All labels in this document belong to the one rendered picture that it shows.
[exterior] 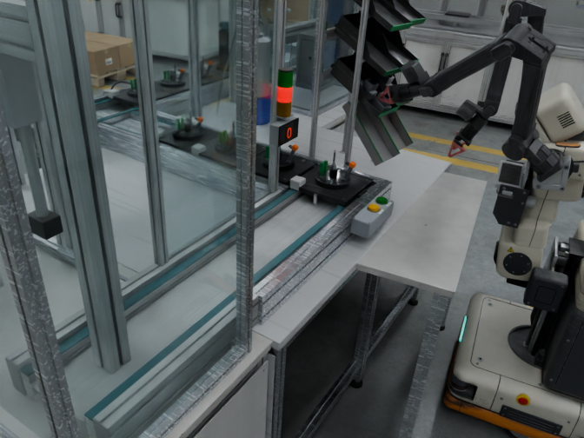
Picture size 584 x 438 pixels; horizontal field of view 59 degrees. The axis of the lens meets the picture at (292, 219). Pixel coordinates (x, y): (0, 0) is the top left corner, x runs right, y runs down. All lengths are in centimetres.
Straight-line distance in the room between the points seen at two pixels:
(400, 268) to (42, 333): 121
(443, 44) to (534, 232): 392
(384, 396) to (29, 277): 195
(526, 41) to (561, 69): 421
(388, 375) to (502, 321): 59
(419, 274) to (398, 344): 105
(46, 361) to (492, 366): 187
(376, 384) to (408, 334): 41
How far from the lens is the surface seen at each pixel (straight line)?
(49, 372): 90
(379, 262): 177
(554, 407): 238
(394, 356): 269
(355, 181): 204
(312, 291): 161
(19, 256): 76
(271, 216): 187
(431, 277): 176
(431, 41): 588
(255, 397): 151
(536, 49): 164
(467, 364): 236
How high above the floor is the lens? 185
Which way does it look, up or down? 31 degrees down
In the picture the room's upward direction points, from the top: 4 degrees clockwise
